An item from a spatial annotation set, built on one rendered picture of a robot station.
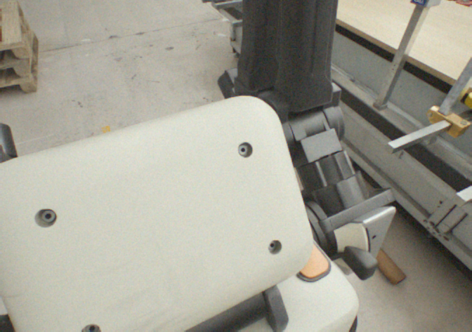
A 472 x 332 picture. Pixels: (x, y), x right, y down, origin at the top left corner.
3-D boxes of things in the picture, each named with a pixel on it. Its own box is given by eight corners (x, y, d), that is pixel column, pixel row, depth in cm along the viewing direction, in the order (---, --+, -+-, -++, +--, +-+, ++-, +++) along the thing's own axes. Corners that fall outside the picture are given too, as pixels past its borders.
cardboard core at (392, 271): (397, 281, 141) (355, 231, 160) (391, 287, 147) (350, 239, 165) (409, 274, 143) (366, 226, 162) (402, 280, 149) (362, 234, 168)
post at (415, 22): (379, 111, 134) (424, 7, 102) (371, 105, 137) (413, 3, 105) (386, 108, 135) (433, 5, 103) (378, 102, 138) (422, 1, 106)
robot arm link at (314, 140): (313, 175, 36) (347, 161, 38) (284, 99, 37) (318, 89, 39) (283, 181, 45) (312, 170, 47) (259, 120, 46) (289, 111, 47)
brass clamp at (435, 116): (453, 138, 106) (461, 128, 103) (422, 118, 115) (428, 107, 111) (464, 133, 108) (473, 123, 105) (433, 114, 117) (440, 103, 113)
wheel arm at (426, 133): (390, 156, 100) (395, 147, 97) (383, 150, 102) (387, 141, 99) (472, 121, 113) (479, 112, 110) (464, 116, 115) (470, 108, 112)
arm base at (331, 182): (323, 235, 33) (400, 198, 37) (298, 169, 34) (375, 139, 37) (289, 230, 41) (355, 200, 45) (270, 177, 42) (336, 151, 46)
